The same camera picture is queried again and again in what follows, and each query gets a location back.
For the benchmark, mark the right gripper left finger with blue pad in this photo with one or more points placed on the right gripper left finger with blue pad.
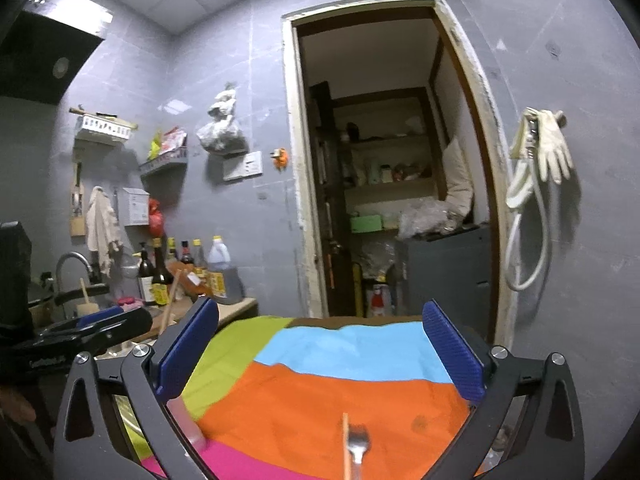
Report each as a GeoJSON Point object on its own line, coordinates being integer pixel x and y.
{"type": "Point", "coordinates": [179, 348]}

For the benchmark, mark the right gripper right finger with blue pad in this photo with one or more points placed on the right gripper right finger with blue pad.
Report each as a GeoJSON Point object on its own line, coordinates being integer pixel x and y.
{"type": "Point", "coordinates": [463, 366]}

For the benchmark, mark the dark soy sauce bottle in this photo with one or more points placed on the dark soy sauce bottle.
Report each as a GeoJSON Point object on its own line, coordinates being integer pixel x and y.
{"type": "Point", "coordinates": [162, 278]}

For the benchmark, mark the brown packaged box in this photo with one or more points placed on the brown packaged box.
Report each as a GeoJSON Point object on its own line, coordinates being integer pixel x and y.
{"type": "Point", "coordinates": [192, 284]}

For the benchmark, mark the multicolour striped tablecloth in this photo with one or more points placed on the multicolour striped tablecloth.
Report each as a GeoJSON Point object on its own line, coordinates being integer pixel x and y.
{"type": "Point", "coordinates": [273, 396]}

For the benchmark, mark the dark grey cabinet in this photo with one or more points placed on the dark grey cabinet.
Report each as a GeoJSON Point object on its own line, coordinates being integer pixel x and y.
{"type": "Point", "coordinates": [454, 270]}

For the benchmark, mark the chrome faucet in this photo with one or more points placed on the chrome faucet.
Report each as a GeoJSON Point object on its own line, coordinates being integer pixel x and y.
{"type": "Point", "coordinates": [73, 273]}

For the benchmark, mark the white plastic jug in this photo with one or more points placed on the white plastic jug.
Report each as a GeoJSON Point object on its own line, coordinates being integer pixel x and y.
{"type": "Point", "coordinates": [218, 257]}

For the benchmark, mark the steel fork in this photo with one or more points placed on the steel fork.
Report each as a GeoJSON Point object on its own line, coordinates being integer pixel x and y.
{"type": "Point", "coordinates": [358, 444]}

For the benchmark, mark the hanging white cloth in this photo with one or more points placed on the hanging white cloth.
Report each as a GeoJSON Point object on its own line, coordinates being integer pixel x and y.
{"type": "Point", "coordinates": [103, 231]}

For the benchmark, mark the red plastic bag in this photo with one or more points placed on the red plastic bag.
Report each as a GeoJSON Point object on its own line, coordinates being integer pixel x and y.
{"type": "Point", "coordinates": [156, 219]}

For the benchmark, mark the wooden chopstick left of fork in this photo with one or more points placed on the wooden chopstick left of fork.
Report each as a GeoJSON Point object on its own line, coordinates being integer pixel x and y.
{"type": "Point", "coordinates": [347, 467]}

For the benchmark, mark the green box on shelf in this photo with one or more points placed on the green box on shelf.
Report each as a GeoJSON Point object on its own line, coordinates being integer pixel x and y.
{"type": "Point", "coordinates": [369, 223]}

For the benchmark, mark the white rubber glove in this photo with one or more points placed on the white rubber glove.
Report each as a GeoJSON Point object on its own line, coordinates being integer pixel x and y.
{"type": "Point", "coordinates": [539, 149]}

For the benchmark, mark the black range hood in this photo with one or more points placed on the black range hood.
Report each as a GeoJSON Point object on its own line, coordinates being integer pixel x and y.
{"type": "Point", "coordinates": [40, 58]}

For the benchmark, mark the grey wall shelf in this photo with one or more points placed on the grey wall shelf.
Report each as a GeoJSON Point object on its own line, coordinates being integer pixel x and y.
{"type": "Point", "coordinates": [177, 157]}

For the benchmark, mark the wall power socket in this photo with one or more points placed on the wall power socket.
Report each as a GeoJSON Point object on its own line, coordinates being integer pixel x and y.
{"type": "Point", "coordinates": [243, 166]}

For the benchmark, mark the orange wall hook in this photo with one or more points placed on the orange wall hook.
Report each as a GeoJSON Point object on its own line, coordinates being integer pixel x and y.
{"type": "Point", "coordinates": [279, 158]}

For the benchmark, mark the white plastic bag on wall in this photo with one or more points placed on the white plastic bag on wall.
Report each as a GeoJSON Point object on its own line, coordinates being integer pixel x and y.
{"type": "Point", "coordinates": [222, 134]}

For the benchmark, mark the white wall rack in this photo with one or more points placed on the white wall rack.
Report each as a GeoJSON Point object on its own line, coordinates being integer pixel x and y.
{"type": "Point", "coordinates": [102, 128]}

